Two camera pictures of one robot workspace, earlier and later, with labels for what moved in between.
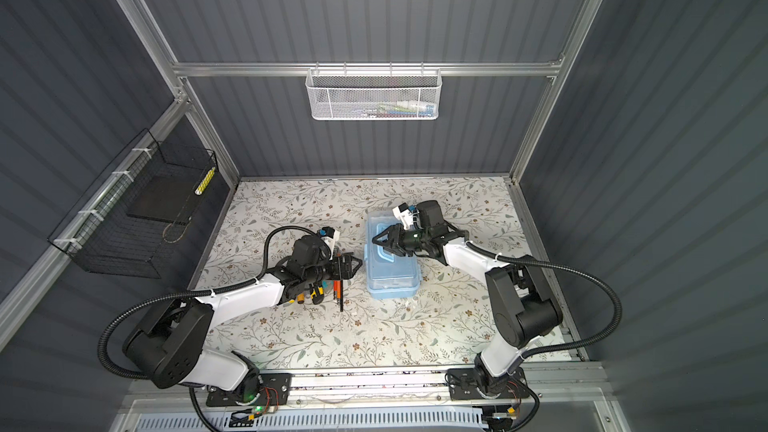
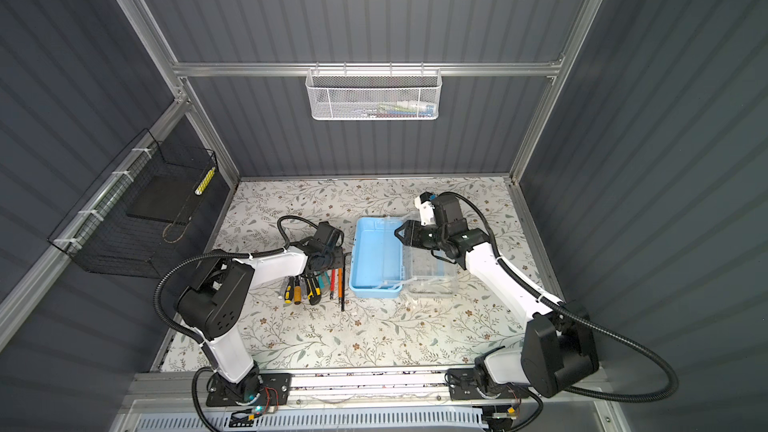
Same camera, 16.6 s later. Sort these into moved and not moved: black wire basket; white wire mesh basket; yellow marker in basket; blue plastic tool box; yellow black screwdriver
Moved: blue plastic tool box
Not moved: yellow marker in basket; black wire basket; white wire mesh basket; yellow black screwdriver
